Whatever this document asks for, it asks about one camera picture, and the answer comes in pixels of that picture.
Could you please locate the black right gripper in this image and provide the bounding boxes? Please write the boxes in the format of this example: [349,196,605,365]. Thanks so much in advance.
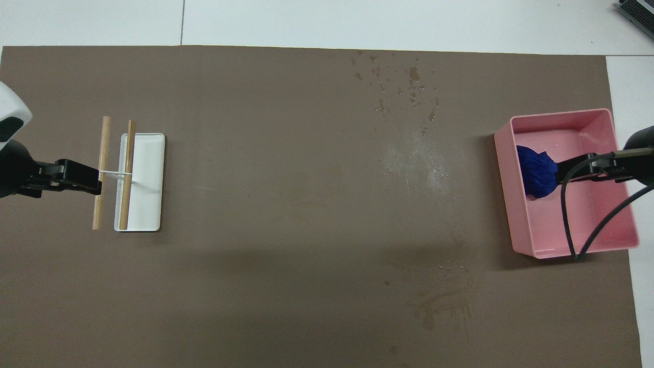
[556,125,654,186]

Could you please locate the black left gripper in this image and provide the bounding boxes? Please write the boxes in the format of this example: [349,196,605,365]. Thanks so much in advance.
[0,140,102,198]

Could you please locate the blue cloth towel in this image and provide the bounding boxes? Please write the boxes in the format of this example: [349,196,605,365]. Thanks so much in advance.
[516,145,560,200]

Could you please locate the white towel rack base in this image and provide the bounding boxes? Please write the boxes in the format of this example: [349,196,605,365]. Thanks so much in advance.
[114,133,166,233]

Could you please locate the scattered water droplets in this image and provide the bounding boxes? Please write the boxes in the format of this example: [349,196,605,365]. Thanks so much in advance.
[350,50,442,136]

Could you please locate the pink plastic bin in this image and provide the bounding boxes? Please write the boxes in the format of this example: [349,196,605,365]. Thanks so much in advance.
[494,108,640,260]

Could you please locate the dark grey striped device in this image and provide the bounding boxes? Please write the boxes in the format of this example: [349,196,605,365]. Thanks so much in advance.
[616,0,654,26]

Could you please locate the brown table mat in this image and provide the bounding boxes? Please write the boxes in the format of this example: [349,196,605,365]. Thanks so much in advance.
[0,45,643,368]

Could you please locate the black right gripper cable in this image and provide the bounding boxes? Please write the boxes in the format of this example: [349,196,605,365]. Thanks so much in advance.
[561,148,654,261]

